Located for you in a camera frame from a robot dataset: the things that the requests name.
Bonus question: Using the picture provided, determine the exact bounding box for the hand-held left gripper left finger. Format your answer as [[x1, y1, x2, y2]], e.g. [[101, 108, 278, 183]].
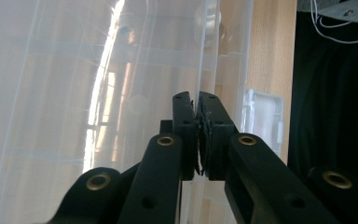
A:
[[172, 91, 199, 181]]

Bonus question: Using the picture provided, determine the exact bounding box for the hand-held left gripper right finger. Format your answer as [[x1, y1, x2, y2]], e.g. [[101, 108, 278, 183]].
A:
[[197, 91, 239, 181]]

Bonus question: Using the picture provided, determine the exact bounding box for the clear plastic storage box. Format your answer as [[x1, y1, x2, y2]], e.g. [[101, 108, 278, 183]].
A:
[[0, 0, 285, 224]]

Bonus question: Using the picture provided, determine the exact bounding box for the dark cloth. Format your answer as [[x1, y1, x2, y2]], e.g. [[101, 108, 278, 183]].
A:
[[287, 11, 358, 224]]

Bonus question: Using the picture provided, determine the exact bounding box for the grey cloth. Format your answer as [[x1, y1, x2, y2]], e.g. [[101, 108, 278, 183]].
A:
[[297, 0, 358, 24]]

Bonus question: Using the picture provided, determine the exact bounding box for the thin white cable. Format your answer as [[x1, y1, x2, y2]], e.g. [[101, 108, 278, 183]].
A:
[[310, 0, 358, 45]]

